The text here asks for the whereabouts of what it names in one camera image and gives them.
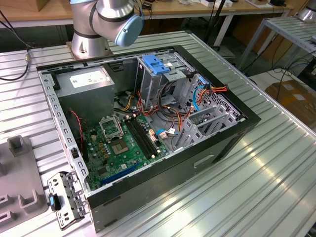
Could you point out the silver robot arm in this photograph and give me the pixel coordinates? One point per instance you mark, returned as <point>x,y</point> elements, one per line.
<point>111,14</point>

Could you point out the grey metal disk bay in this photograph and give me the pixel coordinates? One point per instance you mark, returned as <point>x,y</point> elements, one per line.
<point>217,116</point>

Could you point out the black RAM slot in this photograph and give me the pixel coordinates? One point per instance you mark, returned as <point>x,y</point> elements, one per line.
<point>145,136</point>
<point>139,138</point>

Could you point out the grey metal drive cage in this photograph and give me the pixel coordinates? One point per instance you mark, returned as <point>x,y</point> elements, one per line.
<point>153,86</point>

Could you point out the thin metal locking lever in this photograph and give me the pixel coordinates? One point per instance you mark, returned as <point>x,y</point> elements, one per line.
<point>119,126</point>

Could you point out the CPU socket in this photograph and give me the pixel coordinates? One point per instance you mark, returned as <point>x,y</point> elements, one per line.
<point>119,147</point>

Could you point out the blue plastic drive latch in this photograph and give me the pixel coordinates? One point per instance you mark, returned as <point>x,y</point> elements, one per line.
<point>154,65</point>

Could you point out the green motherboard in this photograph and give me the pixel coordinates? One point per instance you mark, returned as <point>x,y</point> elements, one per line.
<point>116,164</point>

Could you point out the black open PC case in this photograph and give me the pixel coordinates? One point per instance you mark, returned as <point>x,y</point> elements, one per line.
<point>160,182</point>

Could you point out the blue expansion slot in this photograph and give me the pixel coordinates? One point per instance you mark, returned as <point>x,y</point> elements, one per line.
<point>118,174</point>

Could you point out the grey power supply box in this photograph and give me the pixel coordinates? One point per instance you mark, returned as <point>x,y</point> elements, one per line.
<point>86,98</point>

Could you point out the black case fan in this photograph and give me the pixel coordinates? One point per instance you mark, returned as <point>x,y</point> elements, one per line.
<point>74,128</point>

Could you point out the brown cardboard box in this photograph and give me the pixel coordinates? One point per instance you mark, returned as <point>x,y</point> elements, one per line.
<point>293,98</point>

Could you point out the grey parts rack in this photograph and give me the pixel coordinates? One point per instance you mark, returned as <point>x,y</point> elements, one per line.
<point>22,177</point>

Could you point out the metal slat side table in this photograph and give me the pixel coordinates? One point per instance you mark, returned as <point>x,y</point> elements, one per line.
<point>291,29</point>

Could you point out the long wooden desk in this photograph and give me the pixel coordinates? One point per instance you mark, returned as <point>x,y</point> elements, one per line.
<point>24,13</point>

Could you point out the metal slot bracket cover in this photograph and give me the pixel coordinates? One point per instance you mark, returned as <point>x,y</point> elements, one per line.
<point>71,195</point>

